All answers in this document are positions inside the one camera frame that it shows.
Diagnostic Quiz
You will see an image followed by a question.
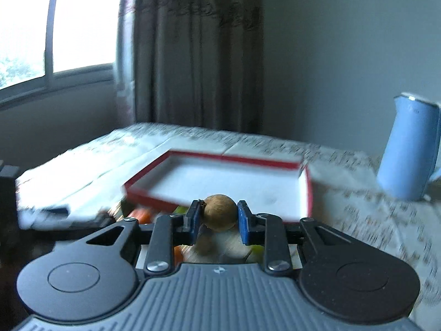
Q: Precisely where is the brown patterned curtain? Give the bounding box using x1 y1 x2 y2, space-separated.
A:
114 0 264 134

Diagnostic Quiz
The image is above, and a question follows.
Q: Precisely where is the light blue electric kettle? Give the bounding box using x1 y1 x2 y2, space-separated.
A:
377 92 440 201

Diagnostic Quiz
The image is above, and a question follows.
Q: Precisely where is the brown round longan fruit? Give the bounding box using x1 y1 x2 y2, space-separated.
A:
203 194 238 232

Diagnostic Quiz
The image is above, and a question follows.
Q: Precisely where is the window with grey frame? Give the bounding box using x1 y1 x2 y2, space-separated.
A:
1 0 133 109

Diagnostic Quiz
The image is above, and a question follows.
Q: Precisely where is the large orange tangerine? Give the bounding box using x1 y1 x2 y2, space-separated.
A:
131 208 152 224

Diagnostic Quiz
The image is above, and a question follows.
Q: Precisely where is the red shallow cardboard box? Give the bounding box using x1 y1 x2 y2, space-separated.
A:
124 150 313 223

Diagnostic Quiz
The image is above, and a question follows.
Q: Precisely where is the white floral tablecloth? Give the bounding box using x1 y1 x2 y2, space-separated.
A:
17 123 440 330

